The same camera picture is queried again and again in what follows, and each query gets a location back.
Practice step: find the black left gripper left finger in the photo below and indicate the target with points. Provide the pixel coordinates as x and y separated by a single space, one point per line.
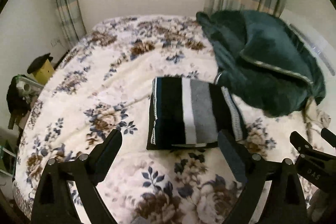
53 201

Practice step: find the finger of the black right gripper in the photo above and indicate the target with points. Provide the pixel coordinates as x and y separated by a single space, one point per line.
328 136
300 143

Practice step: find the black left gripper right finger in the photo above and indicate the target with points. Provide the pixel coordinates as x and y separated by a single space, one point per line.
271 187

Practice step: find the black grey striped knit garment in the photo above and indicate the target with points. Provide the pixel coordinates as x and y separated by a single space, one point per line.
186 113

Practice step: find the dark green fleece blanket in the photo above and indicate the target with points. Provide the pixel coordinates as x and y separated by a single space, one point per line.
262 61

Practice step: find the bedside clutter with black bag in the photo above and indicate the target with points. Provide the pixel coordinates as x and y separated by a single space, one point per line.
19 97

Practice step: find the cream floral fleece bed blanket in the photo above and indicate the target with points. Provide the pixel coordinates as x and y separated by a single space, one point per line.
105 84

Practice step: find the black cap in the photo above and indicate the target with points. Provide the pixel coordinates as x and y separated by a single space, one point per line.
38 63

